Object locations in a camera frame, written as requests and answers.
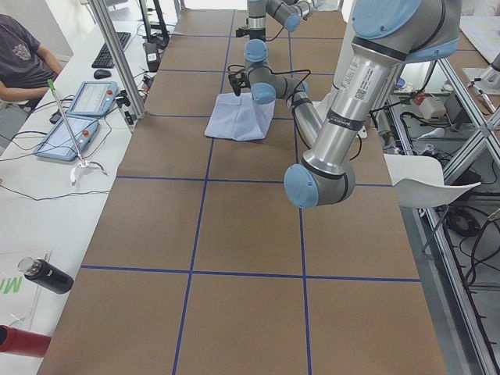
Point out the black water bottle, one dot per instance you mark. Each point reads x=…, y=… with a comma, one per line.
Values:
x=46, y=275

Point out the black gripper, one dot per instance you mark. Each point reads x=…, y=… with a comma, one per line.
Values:
x=235, y=84

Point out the aluminium frame post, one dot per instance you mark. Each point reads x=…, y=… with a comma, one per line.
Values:
x=107, y=28

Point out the metal rod green tip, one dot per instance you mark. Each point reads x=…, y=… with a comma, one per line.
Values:
x=82, y=161

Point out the white plastic chair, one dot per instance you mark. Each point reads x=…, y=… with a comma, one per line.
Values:
x=419, y=182

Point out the blue teach pendant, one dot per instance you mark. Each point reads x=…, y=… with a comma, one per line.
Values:
x=94, y=98
x=58, y=143

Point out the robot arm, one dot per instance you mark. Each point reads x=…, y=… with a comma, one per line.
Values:
x=288, y=14
x=386, y=34

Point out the upper blue teach pendant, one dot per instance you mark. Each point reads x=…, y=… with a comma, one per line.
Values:
x=94, y=98

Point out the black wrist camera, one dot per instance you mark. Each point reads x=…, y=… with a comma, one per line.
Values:
x=238, y=81
x=241, y=32

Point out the red water bottle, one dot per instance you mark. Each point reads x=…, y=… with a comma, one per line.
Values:
x=22, y=342

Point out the black computer mouse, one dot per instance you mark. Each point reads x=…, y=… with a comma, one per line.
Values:
x=101, y=74

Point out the lower blue teach pendant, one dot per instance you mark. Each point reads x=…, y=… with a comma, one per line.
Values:
x=58, y=143

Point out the light blue striped shirt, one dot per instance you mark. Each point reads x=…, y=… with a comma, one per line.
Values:
x=239, y=118

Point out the seated person dark shirt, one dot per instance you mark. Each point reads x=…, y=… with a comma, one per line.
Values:
x=26, y=65

